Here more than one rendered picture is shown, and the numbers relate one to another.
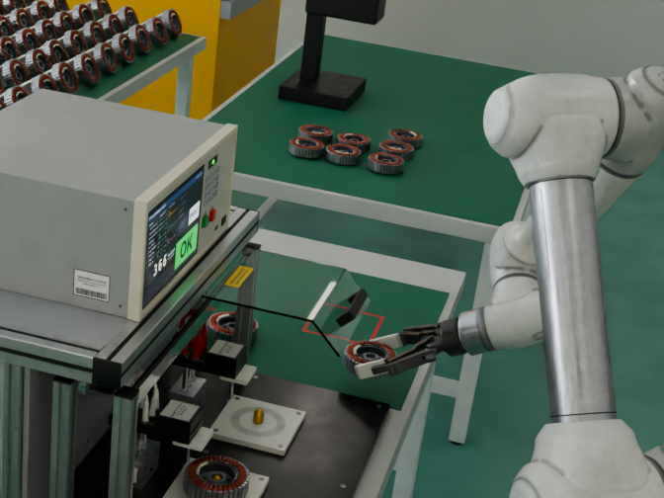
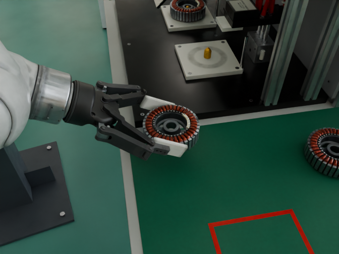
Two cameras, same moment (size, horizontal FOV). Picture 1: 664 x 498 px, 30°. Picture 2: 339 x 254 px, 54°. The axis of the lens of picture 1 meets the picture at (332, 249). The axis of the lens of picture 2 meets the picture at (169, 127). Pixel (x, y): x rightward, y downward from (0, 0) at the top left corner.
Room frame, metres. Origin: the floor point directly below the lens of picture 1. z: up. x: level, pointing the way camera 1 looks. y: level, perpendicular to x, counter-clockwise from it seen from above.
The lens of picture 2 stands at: (2.70, -0.29, 1.30)
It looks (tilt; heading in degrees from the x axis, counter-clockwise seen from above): 46 degrees down; 158
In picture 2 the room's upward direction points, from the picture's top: straight up
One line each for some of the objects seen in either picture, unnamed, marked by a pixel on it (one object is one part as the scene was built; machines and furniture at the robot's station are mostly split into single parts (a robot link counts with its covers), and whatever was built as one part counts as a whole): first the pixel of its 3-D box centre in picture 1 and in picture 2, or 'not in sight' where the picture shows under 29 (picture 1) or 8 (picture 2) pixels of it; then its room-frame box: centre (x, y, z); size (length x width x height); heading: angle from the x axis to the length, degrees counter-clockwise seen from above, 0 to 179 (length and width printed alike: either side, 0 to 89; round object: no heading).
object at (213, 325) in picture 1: (232, 328); (334, 151); (2.41, 0.19, 0.77); 0.11 x 0.11 x 0.04
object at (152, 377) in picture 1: (196, 322); not in sight; (1.93, 0.22, 1.03); 0.62 x 0.01 x 0.03; 169
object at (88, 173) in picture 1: (86, 194); not in sight; (1.99, 0.43, 1.22); 0.44 x 0.39 x 0.20; 169
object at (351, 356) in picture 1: (370, 359); (171, 128); (2.27, -0.11, 0.82); 0.11 x 0.11 x 0.04
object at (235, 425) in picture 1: (257, 424); (207, 58); (2.03, 0.10, 0.78); 0.15 x 0.15 x 0.01; 79
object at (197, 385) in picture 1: (187, 396); (259, 46); (2.06, 0.24, 0.80); 0.08 x 0.05 x 0.06; 169
